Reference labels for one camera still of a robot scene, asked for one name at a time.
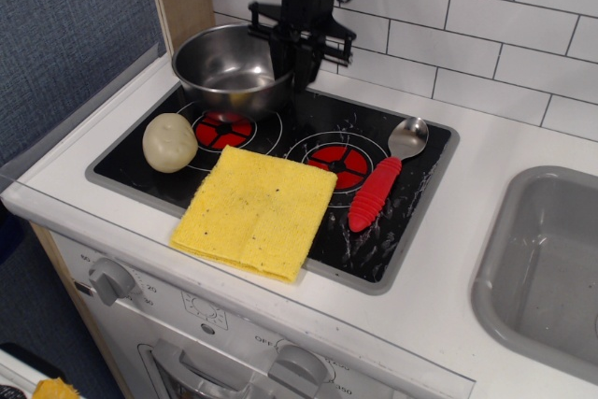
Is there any grey right oven knob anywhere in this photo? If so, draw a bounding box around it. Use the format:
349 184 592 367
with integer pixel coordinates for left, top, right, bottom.
268 345 328 398

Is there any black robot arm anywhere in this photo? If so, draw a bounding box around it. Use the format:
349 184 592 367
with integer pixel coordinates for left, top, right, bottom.
249 0 356 93

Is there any red handled metal spoon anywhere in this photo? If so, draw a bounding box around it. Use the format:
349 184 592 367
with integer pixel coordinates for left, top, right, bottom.
348 117 429 233

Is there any cream toy potato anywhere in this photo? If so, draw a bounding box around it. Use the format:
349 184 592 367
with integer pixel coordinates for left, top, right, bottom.
142 113 198 173

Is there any black braided cable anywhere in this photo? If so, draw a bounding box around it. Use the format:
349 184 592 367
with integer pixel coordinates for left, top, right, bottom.
0 383 33 399

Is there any stainless steel pot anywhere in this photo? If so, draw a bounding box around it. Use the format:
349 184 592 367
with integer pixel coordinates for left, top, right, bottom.
172 23 293 122

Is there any yellow folded cloth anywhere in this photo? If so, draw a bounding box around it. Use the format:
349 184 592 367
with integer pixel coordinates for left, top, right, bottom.
169 147 337 283

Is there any black toy stovetop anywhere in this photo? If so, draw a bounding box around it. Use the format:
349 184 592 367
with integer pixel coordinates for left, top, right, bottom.
86 87 459 295

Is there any grey sink basin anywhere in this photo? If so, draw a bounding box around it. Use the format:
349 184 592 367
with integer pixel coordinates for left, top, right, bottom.
472 166 597 383

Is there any grey oven knob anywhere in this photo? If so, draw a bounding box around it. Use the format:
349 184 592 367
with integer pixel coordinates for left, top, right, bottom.
268 345 328 398
89 258 135 306

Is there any yellow rag bottom corner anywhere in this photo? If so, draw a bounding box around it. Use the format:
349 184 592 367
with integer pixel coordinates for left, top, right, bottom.
32 378 80 399

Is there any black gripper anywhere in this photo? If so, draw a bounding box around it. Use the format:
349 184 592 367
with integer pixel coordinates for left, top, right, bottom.
249 0 356 92

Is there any grey oven door handle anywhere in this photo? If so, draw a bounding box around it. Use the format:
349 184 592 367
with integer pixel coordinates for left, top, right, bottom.
151 340 269 398

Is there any grey left oven knob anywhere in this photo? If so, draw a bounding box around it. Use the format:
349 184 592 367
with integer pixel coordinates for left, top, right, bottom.
89 258 135 306

